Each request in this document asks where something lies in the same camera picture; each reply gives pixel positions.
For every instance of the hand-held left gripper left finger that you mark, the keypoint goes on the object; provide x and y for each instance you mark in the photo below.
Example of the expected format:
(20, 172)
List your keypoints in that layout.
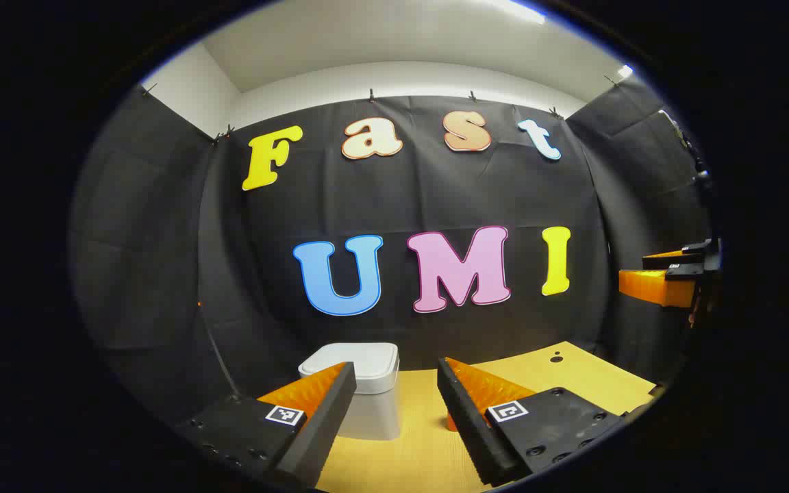
(329, 418)

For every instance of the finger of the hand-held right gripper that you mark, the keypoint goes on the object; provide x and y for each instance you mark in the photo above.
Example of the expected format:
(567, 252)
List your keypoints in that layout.
(655, 286)
(668, 259)

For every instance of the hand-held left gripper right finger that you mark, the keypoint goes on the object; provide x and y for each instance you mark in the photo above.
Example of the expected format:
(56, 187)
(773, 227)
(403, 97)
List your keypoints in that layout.
(466, 424)

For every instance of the white desktop garbage bin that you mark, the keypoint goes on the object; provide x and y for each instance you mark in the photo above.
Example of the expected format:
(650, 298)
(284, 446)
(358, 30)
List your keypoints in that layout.
(374, 404)

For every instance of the wooden desktop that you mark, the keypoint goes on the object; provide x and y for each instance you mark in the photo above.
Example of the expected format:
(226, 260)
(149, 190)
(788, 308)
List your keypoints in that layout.
(572, 383)

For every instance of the ceiling light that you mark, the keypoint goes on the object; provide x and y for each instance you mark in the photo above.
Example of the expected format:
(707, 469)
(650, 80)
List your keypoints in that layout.
(625, 70)

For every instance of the black backdrop cloth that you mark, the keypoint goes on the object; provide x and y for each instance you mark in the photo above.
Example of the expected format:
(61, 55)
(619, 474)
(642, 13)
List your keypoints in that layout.
(161, 274)

